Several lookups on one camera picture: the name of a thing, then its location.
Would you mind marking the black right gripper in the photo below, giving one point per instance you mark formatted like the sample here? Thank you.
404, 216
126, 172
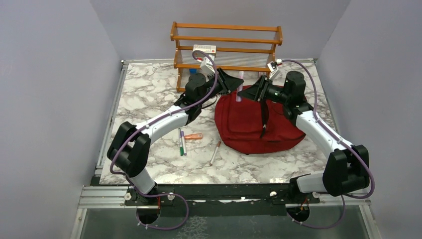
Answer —
257, 91

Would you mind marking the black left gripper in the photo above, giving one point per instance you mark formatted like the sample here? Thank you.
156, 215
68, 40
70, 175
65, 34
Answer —
227, 82

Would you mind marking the red backpack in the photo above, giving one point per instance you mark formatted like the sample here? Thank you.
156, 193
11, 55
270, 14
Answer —
252, 128

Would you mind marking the brown marker pen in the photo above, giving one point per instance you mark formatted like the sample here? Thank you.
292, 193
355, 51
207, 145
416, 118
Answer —
214, 153

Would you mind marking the pink highlighter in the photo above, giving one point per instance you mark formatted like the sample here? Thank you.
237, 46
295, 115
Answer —
240, 87

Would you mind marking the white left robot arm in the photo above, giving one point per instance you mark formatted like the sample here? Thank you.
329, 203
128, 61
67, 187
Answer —
129, 150

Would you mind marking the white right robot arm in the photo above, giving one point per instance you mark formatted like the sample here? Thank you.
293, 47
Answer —
347, 164

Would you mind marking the white red box on shelf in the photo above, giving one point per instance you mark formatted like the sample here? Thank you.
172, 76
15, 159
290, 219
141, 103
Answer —
208, 49

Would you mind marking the wooden two-tier shelf rack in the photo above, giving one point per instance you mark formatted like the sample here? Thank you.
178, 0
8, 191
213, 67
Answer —
238, 47

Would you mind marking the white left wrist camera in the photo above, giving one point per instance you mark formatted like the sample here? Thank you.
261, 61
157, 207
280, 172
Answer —
206, 66

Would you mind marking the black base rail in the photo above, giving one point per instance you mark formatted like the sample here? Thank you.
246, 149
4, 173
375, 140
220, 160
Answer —
220, 200

